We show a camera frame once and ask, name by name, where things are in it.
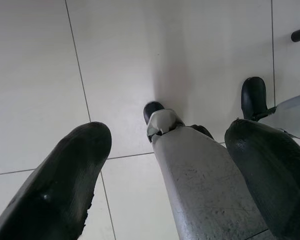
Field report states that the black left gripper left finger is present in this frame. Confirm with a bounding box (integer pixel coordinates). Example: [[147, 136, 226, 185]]
[[0, 121, 113, 240]]

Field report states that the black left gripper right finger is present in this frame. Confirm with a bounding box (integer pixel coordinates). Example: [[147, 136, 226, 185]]
[[224, 118, 300, 240]]

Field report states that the grey robot left leg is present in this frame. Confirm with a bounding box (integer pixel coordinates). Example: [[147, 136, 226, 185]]
[[151, 124, 277, 240]]

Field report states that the grey robot leg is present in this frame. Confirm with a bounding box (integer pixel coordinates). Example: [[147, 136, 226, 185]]
[[151, 124, 277, 240], [258, 91, 300, 141]]

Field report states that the grey robot right leg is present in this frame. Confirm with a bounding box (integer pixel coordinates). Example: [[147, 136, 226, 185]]
[[258, 91, 300, 141]]

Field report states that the black grey robot right foot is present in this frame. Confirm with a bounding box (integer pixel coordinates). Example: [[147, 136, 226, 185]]
[[240, 76, 269, 122]]

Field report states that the black grey robot foot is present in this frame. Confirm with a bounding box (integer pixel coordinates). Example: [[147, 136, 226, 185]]
[[143, 100, 215, 145], [240, 76, 269, 122]]

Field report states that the black grey robot left foot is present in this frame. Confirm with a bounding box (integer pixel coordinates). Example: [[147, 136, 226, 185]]
[[143, 100, 215, 145]]

